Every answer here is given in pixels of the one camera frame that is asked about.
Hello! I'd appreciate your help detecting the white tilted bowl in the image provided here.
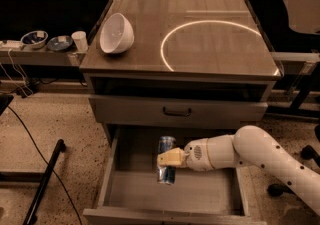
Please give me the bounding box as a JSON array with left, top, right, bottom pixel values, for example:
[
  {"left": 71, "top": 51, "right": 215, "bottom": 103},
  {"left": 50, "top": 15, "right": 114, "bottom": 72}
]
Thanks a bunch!
[{"left": 99, "top": 13, "right": 134, "bottom": 54}]

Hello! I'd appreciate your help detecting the grey chair back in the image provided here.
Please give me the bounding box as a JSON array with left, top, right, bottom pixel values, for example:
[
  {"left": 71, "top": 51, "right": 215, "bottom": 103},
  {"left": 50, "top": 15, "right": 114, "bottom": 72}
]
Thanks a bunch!
[{"left": 282, "top": 0, "right": 320, "bottom": 34}]

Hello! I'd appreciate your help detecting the white power strip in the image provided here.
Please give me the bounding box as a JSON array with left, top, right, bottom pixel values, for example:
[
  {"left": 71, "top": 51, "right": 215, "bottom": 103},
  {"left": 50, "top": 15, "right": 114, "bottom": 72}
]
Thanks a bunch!
[{"left": 0, "top": 40, "right": 22, "bottom": 49}]

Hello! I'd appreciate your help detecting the white paper cup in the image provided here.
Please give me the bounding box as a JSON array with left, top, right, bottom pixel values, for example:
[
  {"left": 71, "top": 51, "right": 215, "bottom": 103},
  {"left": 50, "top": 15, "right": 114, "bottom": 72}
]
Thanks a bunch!
[{"left": 71, "top": 31, "right": 88, "bottom": 52}]

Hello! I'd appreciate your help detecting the black stand leg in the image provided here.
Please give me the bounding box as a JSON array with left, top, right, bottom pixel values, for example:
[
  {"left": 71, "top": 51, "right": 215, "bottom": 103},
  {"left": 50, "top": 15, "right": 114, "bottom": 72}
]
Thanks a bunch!
[{"left": 23, "top": 139, "right": 66, "bottom": 225}]

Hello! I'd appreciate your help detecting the black floor cable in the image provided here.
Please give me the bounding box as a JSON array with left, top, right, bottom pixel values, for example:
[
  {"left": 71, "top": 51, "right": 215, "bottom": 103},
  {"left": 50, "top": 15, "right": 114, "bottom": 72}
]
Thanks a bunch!
[{"left": 5, "top": 104, "right": 84, "bottom": 225}]

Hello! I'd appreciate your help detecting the blue plate on shelf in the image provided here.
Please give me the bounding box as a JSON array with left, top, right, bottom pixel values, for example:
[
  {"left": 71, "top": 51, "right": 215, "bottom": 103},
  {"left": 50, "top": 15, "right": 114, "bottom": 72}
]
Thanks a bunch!
[{"left": 47, "top": 35, "right": 73, "bottom": 52}]

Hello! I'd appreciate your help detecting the blue white bowl on shelf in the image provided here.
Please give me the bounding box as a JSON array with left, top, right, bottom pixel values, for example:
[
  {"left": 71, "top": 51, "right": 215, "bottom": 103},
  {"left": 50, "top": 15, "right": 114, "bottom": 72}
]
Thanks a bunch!
[{"left": 21, "top": 30, "right": 48, "bottom": 50}]

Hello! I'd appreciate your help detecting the open middle drawer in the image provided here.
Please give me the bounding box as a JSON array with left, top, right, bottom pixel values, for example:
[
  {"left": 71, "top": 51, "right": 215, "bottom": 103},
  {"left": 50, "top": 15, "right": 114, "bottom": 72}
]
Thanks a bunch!
[{"left": 83, "top": 126, "right": 267, "bottom": 225}]

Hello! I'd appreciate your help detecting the grey side shelf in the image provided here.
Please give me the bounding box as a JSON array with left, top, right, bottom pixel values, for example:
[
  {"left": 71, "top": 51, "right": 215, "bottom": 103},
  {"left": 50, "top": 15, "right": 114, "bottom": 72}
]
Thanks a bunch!
[{"left": 0, "top": 48, "right": 85, "bottom": 67}]

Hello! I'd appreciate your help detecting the black drawer handle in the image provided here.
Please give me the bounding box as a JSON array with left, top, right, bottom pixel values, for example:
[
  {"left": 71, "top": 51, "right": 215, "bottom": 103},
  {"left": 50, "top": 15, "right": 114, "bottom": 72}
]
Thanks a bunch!
[{"left": 162, "top": 107, "right": 192, "bottom": 117}]

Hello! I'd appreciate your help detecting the black office chair base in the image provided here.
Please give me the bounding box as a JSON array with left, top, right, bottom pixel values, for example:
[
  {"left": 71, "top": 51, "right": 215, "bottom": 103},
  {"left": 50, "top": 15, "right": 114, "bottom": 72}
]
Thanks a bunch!
[{"left": 267, "top": 124, "right": 320, "bottom": 197}]

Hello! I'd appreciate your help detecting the red bull can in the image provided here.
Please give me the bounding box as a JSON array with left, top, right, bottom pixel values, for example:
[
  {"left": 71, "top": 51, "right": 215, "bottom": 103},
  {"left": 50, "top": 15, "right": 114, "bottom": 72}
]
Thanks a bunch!
[{"left": 157, "top": 136, "right": 176, "bottom": 185}]

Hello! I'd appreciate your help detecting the grey drawer cabinet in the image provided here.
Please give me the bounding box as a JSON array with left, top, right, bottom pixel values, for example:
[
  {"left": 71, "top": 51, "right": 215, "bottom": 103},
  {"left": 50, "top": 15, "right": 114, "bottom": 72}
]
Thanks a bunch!
[{"left": 79, "top": 0, "right": 284, "bottom": 143}]

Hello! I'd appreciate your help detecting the closed top drawer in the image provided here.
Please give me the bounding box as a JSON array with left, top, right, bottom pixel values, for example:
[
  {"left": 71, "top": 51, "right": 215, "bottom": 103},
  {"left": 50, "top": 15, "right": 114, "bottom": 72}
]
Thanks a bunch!
[{"left": 89, "top": 95, "right": 267, "bottom": 129}]

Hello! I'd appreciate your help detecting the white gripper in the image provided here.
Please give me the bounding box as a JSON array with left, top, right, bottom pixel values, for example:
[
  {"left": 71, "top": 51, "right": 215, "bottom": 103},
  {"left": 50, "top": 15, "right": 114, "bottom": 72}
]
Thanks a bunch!
[{"left": 157, "top": 138, "right": 209, "bottom": 171}]

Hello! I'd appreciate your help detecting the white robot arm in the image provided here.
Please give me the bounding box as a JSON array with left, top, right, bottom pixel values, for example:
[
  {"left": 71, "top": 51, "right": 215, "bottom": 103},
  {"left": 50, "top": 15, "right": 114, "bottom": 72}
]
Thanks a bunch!
[{"left": 157, "top": 126, "right": 320, "bottom": 215}]

